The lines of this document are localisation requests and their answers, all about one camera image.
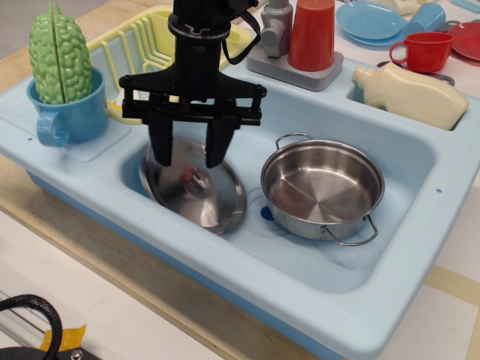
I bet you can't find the yellow plastic utensil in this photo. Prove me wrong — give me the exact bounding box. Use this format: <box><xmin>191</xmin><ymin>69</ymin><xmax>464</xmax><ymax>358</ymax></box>
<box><xmin>108</xmin><ymin>102</ymin><xmax>122</xmax><ymax>113</ymax></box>

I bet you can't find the red plastic tumbler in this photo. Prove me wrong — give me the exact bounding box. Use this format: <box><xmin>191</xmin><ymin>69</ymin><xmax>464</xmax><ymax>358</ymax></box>
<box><xmin>288</xmin><ymin>0</ymin><xmax>335</xmax><ymax>72</ymax></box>

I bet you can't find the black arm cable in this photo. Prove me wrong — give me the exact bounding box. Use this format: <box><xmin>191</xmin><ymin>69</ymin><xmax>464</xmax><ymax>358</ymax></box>
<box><xmin>220</xmin><ymin>10</ymin><xmax>261</xmax><ymax>65</ymax></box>

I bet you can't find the grey toy faucet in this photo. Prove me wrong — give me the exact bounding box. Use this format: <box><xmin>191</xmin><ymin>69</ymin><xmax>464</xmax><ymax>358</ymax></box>
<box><xmin>247</xmin><ymin>1</ymin><xmax>344</xmax><ymax>92</ymax></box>

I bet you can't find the yellow tape piece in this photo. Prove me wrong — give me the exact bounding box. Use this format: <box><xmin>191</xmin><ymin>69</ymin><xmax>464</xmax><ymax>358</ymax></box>
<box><xmin>39</xmin><ymin>324</ymin><xmax>87</xmax><ymax>352</ymax></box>

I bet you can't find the light blue toy sink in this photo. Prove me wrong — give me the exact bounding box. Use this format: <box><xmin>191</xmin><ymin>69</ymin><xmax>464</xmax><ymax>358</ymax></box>
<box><xmin>0</xmin><ymin>28</ymin><xmax>480</xmax><ymax>360</ymax></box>

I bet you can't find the blue plastic tumbler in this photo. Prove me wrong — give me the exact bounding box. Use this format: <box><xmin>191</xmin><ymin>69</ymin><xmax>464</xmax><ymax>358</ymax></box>
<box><xmin>403</xmin><ymin>2</ymin><xmax>446</xmax><ymax>37</ymax></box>

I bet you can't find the red plastic cup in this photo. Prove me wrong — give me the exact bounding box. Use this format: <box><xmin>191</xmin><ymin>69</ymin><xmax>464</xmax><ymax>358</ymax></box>
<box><xmin>389</xmin><ymin>31</ymin><xmax>454</xmax><ymax>73</ymax></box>

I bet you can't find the blue plastic mug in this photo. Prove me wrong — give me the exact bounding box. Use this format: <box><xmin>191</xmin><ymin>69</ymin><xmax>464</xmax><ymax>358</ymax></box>
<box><xmin>26</xmin><ymin>67</ymin><xmax>108</xmax><ymax>148</ymax></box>

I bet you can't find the red plastic plate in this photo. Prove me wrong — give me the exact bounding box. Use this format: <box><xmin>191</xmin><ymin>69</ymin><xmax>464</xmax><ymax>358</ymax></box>
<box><xmin>447</xmin><ymin>22</ymin><xmax>480</xmax><ymax>61</ymax></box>

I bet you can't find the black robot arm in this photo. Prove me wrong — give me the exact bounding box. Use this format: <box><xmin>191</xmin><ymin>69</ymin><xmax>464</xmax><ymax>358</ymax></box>
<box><xmin>119</xmin><ymin>1</ymin><xmax>267</xmax><ymax>168</ymax></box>

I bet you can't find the steel pot lid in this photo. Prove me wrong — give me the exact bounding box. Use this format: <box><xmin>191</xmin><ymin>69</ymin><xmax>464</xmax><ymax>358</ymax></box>
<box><xmin>139</xmin><ymin>136</ymin><xmax>247</xmax><ymax>235</ymax></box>

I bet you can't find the black braided cable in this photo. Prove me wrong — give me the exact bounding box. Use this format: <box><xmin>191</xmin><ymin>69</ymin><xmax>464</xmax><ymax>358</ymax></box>
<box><xmin>0</xmin><ymin>293</ymin><xmax>63</xmax><ymax>360</ymax></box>

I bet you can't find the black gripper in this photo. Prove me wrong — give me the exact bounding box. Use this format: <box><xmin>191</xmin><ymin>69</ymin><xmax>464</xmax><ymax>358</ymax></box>
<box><xmin>119</xmin><ymin>31</ymin><xmax>266</xmax><ymax>168</ymax></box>

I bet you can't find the green bitter melon toy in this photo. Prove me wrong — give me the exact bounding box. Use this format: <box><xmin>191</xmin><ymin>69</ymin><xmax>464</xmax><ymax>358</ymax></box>
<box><xmin>28</xmin><ymin>1</ymin><xmax>93</xmax><ymax>105</ymax></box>

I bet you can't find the steel pot with handles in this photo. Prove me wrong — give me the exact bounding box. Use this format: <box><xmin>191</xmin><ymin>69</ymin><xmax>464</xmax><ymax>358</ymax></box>
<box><xmin>260</xmin><ymin>133</ymin><xmax>385</xmax><ymax>247</ymax></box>

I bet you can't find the cream detergent bottle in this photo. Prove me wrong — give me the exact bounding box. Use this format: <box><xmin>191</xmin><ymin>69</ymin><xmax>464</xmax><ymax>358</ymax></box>
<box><xmin>352</xmin><ymin>62</ymin><xmax>470</xmax><ymax>131</ymax></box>

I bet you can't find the blue plastic plate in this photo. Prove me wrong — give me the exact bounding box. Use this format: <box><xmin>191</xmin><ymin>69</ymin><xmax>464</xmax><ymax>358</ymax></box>
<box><xmin>336</xmin><ymin>1</ymin><xmax>407</xmax><ymax>47</ymax></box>

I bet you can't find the yellow dish rack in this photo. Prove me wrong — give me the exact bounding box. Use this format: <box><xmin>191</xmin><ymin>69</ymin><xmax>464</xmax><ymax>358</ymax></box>
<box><xmin>86</xmin><ymin>5</ymin><xmax>254</xmax><ymax>125</ymax></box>

